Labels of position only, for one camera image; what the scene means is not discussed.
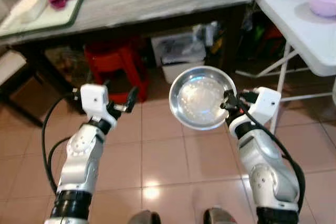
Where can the round steel plate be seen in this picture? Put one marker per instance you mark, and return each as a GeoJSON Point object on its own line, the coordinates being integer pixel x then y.
{"type": "Point", "coordinates": [197, 98]}

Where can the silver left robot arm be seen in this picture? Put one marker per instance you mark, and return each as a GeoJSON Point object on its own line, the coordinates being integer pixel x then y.
{"type": "Point", "coordinates": [79, 156]}

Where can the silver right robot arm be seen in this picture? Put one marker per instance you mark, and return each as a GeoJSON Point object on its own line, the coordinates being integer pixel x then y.
{"type": "Point", "coordinates": [268, 171]}

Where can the red plastic stool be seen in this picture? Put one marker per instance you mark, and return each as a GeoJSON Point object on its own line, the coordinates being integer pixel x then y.
{"type": "Point", "coordinates": [113, 59]}

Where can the white plastic storage box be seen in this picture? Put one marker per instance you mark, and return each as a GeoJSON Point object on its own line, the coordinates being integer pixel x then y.
{"type": "Point", "coordinates": [181, 69]}

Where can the large green tray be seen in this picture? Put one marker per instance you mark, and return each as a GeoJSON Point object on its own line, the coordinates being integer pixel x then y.
{"type": "Point", "coordinates": [52, 22]}

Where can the white folding table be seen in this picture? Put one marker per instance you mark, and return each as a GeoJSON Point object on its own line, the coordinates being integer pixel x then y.
{"type": "Point", "coordinates": [294, 30]}

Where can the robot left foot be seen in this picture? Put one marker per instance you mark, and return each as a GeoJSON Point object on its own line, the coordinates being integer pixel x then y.
{"type": "Point", "coordinates": [144, 217]}

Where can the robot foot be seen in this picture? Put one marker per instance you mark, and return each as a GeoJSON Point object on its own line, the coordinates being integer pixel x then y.
{"type": "Point", "coordinates": [219, 216]}
{"type": "Point", "coordinates": [144, 217]}

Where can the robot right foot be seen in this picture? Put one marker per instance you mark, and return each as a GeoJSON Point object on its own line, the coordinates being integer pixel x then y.
{"type": "Point", "coordinates": [219, 216]}

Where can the purple plastic bowl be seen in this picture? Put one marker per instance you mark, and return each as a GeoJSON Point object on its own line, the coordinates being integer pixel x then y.
{"type": "Point", "coordinates": [323, 1]}

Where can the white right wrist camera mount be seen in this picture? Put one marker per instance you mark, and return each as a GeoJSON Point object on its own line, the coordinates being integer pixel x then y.
{"type": "Point", "coordinates": [265, 103]}

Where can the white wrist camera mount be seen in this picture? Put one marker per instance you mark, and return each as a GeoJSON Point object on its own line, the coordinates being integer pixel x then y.
{"type": "Point", "coordinates": [94, 100]}
{"type": "Point", "coordinates": [265, 103]}

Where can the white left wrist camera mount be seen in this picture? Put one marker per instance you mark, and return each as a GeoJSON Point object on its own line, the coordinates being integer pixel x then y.
{"type": "Point", "coordinates": [94, 100]}

